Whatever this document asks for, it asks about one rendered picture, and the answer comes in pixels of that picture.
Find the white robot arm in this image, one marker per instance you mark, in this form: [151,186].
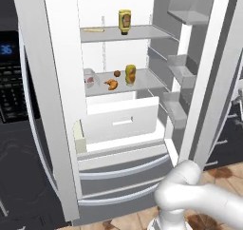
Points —
[190,195]

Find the white fridge crisper drawer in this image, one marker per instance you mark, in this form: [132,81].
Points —
[120,119]

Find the grey glass fridge shelf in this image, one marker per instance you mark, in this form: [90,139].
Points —
[139,32]
[145,80]

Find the clear tupperware with red food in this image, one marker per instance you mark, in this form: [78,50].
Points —
[89,80]

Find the white fridge door with bins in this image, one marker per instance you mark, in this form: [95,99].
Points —
[205,81]

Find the white fridge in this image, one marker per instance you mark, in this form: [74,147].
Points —
[95,5]

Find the golden croissant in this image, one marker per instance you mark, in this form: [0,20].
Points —
[112,84]

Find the small brown round food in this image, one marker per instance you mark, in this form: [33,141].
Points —
[117,73]

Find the yellow jar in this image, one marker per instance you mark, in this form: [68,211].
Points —
[130,73]

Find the pale cream block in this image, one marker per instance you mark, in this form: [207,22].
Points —
[80,138]

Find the grey freezer drawer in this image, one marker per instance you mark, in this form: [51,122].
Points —
[120,189]
[126,167]

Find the yellow mustard bottle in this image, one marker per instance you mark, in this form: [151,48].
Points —
[124,20]

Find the dark cabinet run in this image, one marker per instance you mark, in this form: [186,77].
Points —
[229,135]

